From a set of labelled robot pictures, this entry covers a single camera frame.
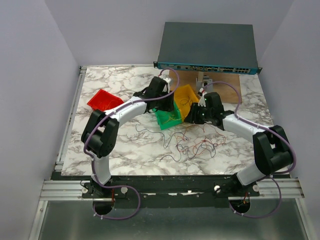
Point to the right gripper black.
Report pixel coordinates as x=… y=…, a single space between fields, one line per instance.
x=192 y=117

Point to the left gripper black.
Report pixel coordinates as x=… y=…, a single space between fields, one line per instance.
x=169 y=105

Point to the yellow plastic bin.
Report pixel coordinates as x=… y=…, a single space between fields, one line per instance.
x=184 y=97

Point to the green plastic bin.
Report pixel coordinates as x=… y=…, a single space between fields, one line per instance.
x=167 y=119

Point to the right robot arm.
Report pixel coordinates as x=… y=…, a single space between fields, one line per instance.
x=270 y=144

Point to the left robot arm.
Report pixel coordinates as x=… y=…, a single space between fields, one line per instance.
x=101 y=131

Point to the wooden board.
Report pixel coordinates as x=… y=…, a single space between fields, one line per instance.
x=227 y=94

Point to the red plastic bin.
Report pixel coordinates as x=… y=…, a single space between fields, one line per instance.
x=104 y=100

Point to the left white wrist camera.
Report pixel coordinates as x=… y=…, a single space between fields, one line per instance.
x=167 y=85

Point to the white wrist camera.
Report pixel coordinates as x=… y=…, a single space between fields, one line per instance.
x=167 y=85
x=202 y=101

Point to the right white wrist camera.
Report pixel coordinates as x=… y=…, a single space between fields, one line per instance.
x=202 y=101

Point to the grey metal bracket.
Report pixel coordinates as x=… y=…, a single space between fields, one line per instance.
x=205 y=83

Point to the blue network switch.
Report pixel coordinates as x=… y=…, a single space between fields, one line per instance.
x=208 y=47

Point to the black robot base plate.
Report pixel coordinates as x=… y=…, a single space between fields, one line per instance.
x=168 y=192

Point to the aluminium frame rail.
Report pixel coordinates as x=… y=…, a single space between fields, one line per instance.
x=73 y=190

